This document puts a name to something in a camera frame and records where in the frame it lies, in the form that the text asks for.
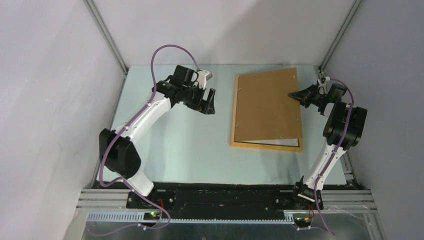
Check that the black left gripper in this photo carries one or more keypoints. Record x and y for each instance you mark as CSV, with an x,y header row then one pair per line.
x,y
204,106

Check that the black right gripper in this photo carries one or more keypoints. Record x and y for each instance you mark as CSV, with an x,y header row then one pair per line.
x,y
304,95

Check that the wooden picture frame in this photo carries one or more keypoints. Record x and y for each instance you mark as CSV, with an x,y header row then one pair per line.
x,y
259,146

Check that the brown cardboard backing board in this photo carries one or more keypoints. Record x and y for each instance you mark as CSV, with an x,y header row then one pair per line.
x,y
264,110

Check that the printed photo with white border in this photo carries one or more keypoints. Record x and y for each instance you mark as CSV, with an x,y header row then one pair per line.
x,y
290,142

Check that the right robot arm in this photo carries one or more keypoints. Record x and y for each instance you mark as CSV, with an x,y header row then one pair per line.
x,y
343,130

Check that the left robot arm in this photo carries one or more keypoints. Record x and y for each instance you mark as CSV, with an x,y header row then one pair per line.
x,y
117,147

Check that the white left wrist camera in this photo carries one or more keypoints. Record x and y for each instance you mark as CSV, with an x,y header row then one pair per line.
x,y
202,77

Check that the right aluminium corner post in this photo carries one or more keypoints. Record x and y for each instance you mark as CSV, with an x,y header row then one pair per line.
x,y
340,33

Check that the aluminium corner post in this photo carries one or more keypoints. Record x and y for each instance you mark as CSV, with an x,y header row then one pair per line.
x,y
340,33
106,34

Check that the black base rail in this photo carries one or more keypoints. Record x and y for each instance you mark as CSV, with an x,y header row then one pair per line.
x,y
210,201

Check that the left aluminium corner post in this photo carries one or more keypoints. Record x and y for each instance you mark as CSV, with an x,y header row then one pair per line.
x,y
106,34

